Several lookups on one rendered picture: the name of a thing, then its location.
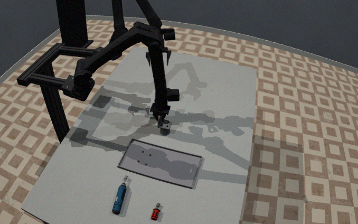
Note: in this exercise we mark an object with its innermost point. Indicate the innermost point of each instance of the blue cordless screwdriver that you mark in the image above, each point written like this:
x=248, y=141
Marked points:
x=119, y=198

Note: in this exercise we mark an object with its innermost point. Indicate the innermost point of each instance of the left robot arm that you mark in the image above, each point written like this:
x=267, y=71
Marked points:
x=151, y=16

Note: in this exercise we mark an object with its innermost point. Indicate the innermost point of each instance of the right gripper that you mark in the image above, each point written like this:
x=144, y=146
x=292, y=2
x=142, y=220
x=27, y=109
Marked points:
x=159, y=110

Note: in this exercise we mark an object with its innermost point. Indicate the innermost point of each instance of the grey metal bracket with holes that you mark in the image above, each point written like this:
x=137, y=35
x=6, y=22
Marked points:
x=164, y=123

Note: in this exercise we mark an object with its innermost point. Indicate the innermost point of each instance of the red-handled screwdriver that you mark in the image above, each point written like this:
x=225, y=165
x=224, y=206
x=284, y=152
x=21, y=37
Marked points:
x=155, y=212

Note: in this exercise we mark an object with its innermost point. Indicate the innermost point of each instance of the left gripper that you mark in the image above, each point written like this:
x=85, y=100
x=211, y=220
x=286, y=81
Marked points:
x=164, y=50

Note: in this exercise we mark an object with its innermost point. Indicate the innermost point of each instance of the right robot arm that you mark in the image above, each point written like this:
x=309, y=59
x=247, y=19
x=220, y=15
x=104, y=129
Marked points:
x=140, y=32

